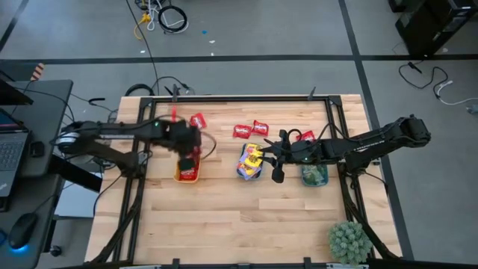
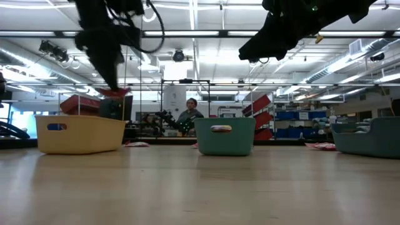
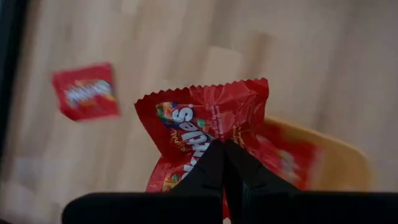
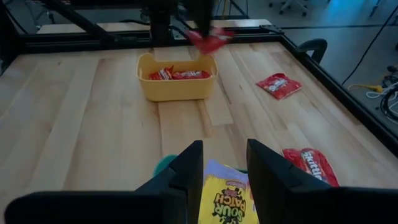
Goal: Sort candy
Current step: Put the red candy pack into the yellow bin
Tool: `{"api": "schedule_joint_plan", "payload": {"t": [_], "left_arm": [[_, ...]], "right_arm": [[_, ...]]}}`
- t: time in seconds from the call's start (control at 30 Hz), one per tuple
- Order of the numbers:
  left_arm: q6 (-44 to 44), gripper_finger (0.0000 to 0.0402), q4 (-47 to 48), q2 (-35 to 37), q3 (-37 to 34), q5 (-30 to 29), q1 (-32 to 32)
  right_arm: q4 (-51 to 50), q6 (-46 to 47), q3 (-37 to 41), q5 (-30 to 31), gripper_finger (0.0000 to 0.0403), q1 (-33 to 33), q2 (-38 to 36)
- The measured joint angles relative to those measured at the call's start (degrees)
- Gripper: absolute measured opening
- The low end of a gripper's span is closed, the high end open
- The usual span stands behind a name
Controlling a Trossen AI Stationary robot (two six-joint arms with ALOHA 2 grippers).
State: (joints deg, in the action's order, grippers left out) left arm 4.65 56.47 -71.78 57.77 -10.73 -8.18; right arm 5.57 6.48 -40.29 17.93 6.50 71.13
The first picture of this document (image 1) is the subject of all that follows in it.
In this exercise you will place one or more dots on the green candy bag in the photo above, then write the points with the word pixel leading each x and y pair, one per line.
pixel 320 171
pixel 315 175
pixel 310 171
pixel 310 180
pixel 320 180

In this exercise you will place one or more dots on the dark blue plastic bin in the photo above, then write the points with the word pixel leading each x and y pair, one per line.
pixel 303 176

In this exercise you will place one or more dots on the black computer mouse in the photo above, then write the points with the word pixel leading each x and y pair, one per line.
pixel 22 228

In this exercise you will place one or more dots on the green artificial plant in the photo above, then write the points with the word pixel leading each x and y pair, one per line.
pixel 349 243

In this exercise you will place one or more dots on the white flat sheet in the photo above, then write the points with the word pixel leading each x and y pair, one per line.
pixel 74 203

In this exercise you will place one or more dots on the black desk base bar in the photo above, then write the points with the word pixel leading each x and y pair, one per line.
pixel 74 173

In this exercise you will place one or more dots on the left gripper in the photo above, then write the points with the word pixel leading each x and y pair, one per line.
pixel 183 138

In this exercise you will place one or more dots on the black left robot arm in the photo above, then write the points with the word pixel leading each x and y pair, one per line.
pixel 119 130

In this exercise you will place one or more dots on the black aluminium rig frame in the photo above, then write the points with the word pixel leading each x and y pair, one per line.
pixel 239 99

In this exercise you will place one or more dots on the yellow plastic bin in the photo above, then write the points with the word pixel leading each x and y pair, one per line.
pixel 175 175

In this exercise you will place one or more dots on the small black box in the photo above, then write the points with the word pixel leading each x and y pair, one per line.
pixel 37 149

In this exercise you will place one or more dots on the black caster wheel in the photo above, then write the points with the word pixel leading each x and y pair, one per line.
pixel 56 250

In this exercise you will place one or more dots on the black desk monitor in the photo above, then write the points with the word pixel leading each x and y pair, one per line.
pixel 13 95

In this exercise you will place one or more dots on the small grey object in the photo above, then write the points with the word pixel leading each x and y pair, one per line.
pixel 473 109

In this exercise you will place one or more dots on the dark grey desk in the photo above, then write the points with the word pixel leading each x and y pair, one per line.
pixel 48 112

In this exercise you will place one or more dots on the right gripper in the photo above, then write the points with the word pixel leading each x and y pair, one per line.
pixel 302 152

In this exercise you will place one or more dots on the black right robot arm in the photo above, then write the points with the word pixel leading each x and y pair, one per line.
pixel 373 142

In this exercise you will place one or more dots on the grey laptop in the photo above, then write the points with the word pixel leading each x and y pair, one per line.
pixel 11 157

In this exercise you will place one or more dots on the teal green plastic bin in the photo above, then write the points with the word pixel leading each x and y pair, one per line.
pixel 261 172

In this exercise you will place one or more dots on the orange black striped object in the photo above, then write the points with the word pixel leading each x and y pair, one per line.
pixel 38 71

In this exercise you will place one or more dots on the large black cabinet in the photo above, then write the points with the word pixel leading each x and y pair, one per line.
pixel 433 26

